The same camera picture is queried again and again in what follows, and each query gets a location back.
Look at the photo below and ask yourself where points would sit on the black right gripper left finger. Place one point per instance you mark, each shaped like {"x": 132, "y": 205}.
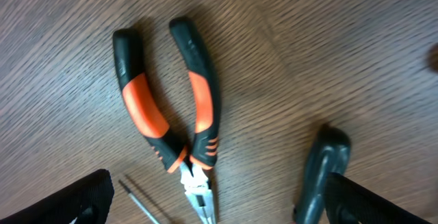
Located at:
{"x": 86, "y": 201}

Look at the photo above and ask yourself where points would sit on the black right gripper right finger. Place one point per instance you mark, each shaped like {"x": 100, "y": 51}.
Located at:
{"x": 348, "y": 202}

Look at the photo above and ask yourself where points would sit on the green handle screwdriver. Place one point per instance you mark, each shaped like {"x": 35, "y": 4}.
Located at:
{"x": 138, "y": 203}

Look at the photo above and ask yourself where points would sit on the black red handle screwdriver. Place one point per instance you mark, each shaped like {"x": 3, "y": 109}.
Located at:
{"x": 329, "y": 153}

